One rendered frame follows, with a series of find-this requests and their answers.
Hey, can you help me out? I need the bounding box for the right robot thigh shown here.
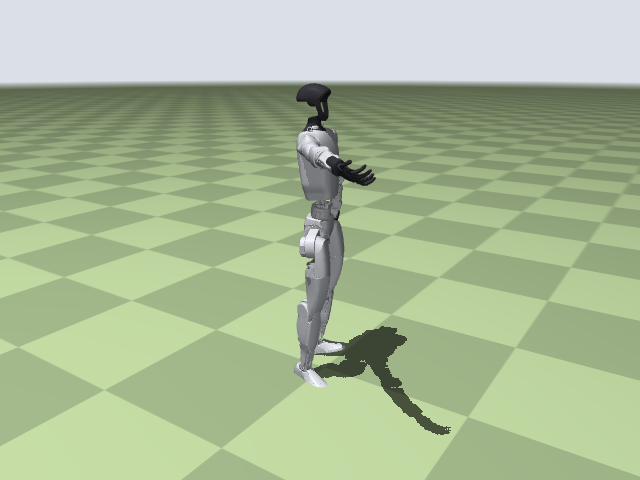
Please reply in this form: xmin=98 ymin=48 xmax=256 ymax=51
xmin=299 ymin=229 xmax=330 ymax=320

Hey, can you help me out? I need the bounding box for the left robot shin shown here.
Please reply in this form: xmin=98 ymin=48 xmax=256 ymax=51
xmin=317 ymin=289 xmax=334 ymax=345

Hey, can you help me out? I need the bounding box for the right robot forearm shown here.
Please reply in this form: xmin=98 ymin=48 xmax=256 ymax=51
xmin=309 ymin=148 xmax=341 ymax=175

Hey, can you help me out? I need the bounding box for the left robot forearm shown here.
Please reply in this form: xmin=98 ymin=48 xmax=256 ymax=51
xmin=330 ymin=184 xmax=343 ymax=218

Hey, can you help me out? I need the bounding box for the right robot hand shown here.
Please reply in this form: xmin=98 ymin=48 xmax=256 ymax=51
xmin=326 ymin=156 xmax=376 ymax=186

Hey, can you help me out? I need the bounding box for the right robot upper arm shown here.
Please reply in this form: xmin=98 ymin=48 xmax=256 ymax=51
xmin=297 ymin=134 xmax=329 ymax=163

